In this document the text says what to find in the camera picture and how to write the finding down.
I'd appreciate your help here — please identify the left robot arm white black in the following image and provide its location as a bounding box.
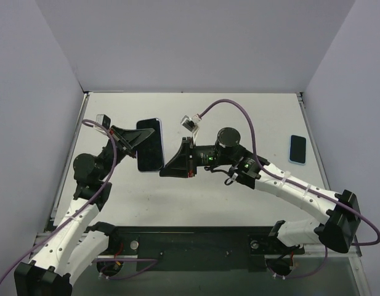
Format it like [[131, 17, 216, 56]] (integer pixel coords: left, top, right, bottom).
[[14, 126, 155, 295]]

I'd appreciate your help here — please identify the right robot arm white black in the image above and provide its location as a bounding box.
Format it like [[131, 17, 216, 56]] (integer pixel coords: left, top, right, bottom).
[[160, 127, 360, 253]]

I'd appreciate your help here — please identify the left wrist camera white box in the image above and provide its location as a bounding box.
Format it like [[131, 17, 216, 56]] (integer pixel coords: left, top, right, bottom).
[[95, 114, 111, 130]]

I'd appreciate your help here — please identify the aluminium front rail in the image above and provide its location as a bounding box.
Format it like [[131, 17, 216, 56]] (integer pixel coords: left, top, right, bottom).
[[34, 231, 140, 264]]

